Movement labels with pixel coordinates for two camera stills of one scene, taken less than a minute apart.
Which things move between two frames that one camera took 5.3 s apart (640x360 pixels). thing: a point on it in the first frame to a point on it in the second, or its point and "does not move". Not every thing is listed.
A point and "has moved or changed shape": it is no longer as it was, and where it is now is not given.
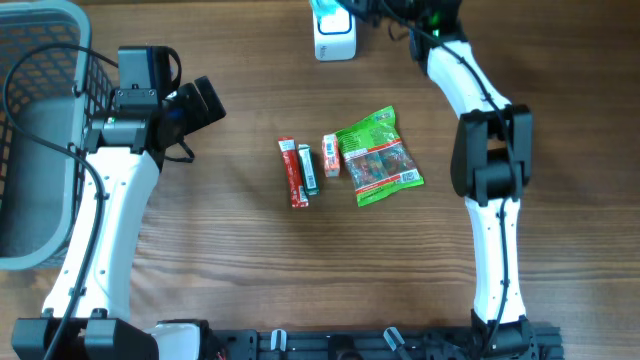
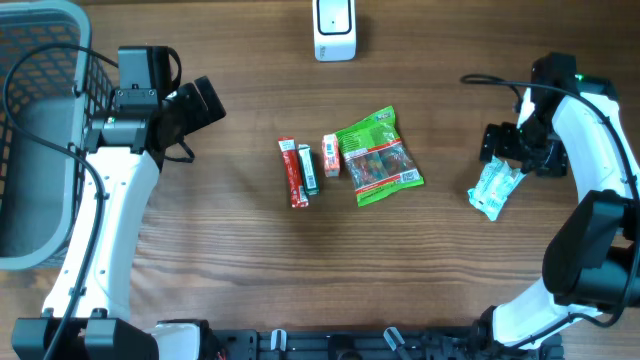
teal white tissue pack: (330, 13) has moved or changed shape
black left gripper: (200, 115) does not move
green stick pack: (312, 185) does not move
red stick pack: (298, 191) does not move
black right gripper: (377, 9) to (498, 142)
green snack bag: (377, 159) does not move
